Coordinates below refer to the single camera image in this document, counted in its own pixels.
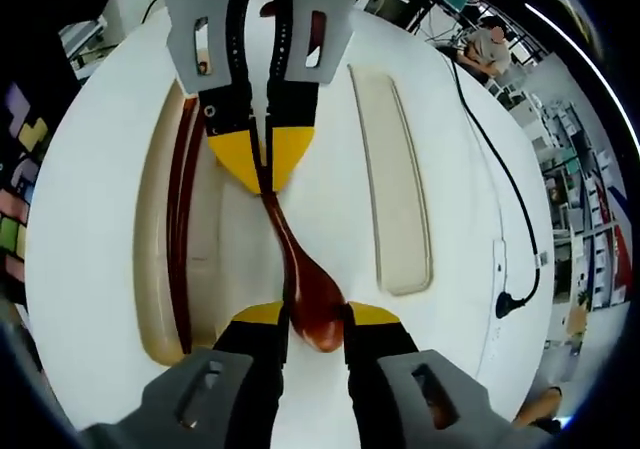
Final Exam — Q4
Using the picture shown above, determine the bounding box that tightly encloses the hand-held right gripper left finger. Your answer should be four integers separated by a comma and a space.
82, 299, 290, 449

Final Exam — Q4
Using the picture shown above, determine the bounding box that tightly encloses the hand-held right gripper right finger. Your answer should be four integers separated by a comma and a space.
343, 299, 552, 449

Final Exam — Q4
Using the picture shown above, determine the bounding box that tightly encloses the cream cutlery case lid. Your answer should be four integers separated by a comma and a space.
346, 62, 435, 299

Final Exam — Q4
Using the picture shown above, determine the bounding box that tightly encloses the brown wooden spoon utensil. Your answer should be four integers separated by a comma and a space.
258, 0, 347, 354

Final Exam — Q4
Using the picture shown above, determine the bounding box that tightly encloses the cream cutlery case base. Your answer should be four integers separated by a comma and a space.
131, 76, 229, 368

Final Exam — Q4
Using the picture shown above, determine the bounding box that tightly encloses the person's foot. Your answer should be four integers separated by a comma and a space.
514, 385, 566, 435

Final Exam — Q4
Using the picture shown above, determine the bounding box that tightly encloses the metal storage shelving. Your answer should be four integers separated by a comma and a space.
519, 83, 631, 320

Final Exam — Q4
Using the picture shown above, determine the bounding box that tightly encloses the black power cable with plug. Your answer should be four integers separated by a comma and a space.
447, 51, 542, 321

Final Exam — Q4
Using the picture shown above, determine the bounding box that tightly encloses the white table cable panel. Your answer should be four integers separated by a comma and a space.
491, 237, 507, 323

